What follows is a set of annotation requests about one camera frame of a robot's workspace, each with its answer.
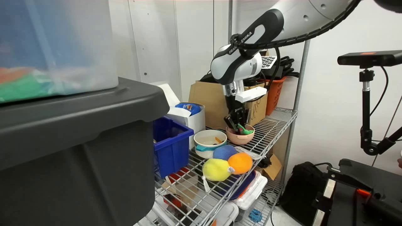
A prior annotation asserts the clear plastic storage box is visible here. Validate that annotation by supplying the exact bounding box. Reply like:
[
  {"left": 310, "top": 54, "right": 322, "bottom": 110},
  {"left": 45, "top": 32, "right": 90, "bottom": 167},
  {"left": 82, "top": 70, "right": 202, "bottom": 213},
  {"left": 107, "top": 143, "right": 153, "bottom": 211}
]
[{"left": 0, "top": 0, "right": 118, "bottom": 103}]

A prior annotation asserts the black camera stand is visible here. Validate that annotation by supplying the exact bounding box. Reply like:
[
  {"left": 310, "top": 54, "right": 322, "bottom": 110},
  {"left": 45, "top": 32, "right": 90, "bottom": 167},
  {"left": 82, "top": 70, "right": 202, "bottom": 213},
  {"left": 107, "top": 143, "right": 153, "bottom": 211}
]
[{"left": 337, "top": 49, "right": 402, "bottom": 157}]

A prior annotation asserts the orange bucket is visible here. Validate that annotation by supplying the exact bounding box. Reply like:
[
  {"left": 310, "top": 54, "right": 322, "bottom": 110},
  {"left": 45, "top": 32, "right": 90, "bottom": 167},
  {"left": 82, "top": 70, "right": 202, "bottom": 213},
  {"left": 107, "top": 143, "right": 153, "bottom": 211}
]
[{"left": 266, "top": 79, "right": 284, "bottom": 115}]

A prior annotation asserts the blue plastic bin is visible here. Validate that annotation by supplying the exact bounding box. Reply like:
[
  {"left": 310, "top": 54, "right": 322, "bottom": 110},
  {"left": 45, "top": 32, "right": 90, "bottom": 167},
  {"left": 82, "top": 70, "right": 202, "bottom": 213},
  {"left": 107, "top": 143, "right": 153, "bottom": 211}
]
[{"left": 153, "top": 118, "right": 193, "bottom": 177}]

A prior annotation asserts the white cardboard box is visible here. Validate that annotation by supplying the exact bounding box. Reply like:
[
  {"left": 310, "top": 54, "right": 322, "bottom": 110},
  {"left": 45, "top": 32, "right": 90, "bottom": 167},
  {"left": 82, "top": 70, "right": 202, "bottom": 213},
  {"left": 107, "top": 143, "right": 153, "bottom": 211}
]
[{"left": 160, "top": 84, "right": 205, "bottom": 133}]

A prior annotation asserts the brown cardboard box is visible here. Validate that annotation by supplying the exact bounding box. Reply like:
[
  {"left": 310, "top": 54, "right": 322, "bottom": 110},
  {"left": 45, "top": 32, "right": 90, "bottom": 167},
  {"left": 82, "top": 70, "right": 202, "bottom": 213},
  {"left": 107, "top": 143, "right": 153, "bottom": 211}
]
[{"left": 188, "top": 81, "right": 268, "bottom": 129}]

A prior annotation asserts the peach bowl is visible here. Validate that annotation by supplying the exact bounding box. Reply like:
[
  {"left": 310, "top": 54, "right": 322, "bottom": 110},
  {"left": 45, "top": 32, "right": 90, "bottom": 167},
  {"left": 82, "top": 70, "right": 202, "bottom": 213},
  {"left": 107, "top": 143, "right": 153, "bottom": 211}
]
[{"left": 226, "top": 125, "right": 255, "bottom": 145}]

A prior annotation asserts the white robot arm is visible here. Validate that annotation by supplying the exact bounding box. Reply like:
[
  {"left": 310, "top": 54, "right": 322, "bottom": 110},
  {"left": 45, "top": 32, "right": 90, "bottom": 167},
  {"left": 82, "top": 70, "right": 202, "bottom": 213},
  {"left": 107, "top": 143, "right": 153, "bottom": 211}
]
[{"left": 210, "top": 0, "right": 362, "bottom": 130}]

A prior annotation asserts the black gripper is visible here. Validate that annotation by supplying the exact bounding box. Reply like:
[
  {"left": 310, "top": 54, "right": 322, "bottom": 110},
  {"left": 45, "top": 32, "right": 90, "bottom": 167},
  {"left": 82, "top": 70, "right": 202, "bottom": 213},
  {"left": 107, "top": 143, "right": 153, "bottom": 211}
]
[{"left": 224, "top": 100, "right": 247, "bottom": 130}]

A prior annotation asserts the black bag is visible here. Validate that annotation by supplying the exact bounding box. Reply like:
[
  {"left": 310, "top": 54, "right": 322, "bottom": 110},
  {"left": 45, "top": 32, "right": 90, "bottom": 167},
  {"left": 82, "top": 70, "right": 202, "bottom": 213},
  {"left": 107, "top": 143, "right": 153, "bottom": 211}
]
[{"left": 279, "top": 162, "right": 332, "bottom": 224}]

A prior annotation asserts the wire shelf rack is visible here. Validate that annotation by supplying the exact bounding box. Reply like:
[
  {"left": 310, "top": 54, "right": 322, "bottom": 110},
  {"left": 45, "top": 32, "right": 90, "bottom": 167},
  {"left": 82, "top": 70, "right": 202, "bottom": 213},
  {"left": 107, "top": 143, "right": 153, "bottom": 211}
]
[{"left": 137, "top": 0, "right": 319, "bottom": 226}]

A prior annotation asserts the white plastic container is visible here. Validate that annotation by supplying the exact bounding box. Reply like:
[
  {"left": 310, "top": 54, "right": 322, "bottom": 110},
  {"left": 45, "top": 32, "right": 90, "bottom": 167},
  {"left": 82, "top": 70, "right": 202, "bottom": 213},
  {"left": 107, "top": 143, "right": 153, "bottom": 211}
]
[{"left": 234, "top": 170, "right": 268, "bottom": 209}]

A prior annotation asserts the white bowl with teal rim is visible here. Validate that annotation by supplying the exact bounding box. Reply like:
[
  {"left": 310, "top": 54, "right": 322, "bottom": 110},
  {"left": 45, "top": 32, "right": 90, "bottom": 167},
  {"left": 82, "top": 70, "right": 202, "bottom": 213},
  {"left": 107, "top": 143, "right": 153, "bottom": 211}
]
[{"left": 193, "top": 129, "right": 227, "bottom": 158}]

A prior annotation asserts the dark grey storage tote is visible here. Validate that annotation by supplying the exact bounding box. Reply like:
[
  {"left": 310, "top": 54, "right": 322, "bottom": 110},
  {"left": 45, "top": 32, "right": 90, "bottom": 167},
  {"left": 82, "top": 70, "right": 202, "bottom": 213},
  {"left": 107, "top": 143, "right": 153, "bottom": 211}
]
[{"left": 0, "top": 77, "right": 167, "bottom": 226}]

